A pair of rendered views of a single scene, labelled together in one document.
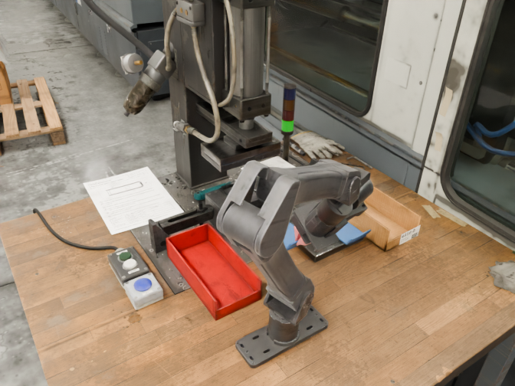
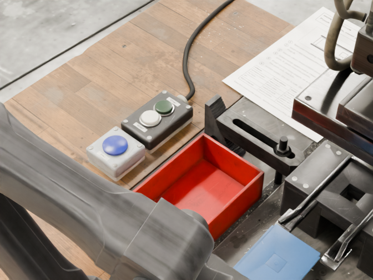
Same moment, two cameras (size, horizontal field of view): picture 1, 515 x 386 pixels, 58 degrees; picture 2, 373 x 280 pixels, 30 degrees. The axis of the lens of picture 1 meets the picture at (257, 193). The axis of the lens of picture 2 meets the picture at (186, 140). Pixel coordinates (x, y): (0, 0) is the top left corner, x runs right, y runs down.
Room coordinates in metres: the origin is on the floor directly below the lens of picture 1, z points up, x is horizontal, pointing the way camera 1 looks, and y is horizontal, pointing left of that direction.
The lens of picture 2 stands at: (0.70, -0.48, 1.75)
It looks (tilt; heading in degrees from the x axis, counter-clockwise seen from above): 48 degrees down; 77
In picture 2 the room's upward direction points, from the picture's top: 1 degrees counter-clockwise
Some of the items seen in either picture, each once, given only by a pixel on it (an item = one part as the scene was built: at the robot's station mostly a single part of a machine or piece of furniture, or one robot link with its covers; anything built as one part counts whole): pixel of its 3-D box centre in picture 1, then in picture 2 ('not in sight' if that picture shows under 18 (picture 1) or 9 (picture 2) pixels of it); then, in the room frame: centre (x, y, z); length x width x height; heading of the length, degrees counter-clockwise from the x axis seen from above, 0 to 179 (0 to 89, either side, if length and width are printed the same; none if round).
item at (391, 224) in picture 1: (369, 210); not in sight; (1.07, -0.32, 0.93); 0.25 x 0.13 x 0.08; 34
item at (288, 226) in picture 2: not in sight; (295, 215); (0.97, 0.03, 0.98); 0.07 x 0.02 x 0.01; 34
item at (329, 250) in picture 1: (320, 231); not in sight; (0.99, -0.17, 0.91); 0.17 x 0.16 x 0.02; 124
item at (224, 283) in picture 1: (211, 267); (177, 213); (0.82, 0.10, 0.93); 0.25 x 0.12 x 0.06; 34
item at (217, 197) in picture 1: (245, 192); (364, 198); (1.07, 0.03, 0.98); 0.20 x 0.10 x 0.01; 124
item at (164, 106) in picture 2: (125, 258); (164, 110); (0.85, 0.32, 0.93); 0.03 x 0.03 x 0.02
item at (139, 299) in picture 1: (144, 294); (116, 158); (0.76, 0.25, 0.90); 0.07 x 0.07 x 0.06; 34
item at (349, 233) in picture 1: (340, 224); not in sight; (1.00, -0.23, 0.93); 0.15 x 0.07 x 0.03; 36
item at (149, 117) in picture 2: (130, 266); (150, 120); (0.82, 0.30, 0.93); 0.03 x 0.03 x 0.02
